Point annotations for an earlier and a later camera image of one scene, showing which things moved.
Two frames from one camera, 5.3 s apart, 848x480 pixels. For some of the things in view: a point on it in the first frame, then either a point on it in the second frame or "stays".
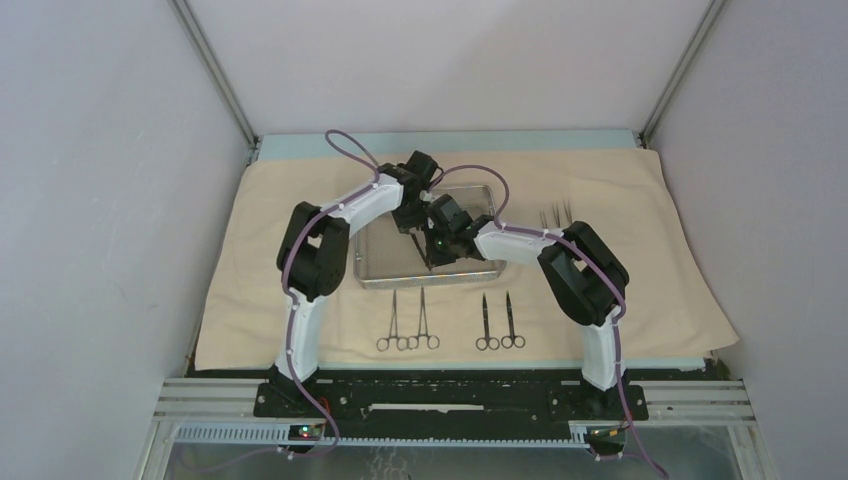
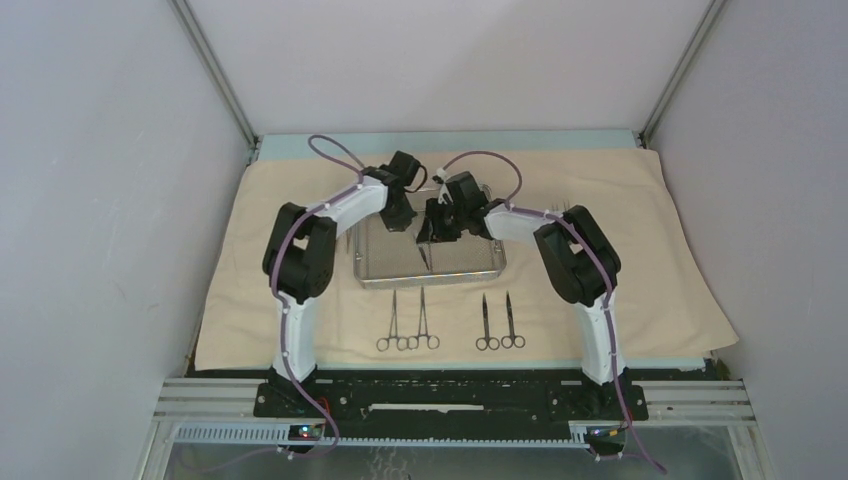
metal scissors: x=483 y=343 stays
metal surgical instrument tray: x=386 y=255 stays
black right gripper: x=433 y=258 to x=433 y=230
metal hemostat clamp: x=383 y=344 stays
